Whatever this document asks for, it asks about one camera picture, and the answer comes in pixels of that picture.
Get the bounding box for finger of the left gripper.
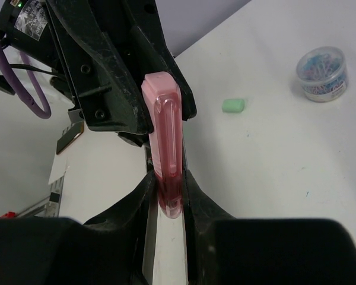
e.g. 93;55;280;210
124;1;197;121

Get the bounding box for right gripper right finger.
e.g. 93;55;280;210
182;170;356;284

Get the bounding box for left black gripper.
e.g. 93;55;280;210
0;1;152;134

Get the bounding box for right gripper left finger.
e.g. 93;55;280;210
0;172;156;284

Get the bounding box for pink highlighter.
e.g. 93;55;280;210
141;72;183;219

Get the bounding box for green highlighter cap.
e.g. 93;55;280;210
221;99;246;113

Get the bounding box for clear jar blue contents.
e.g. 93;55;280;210
295;46;349;103

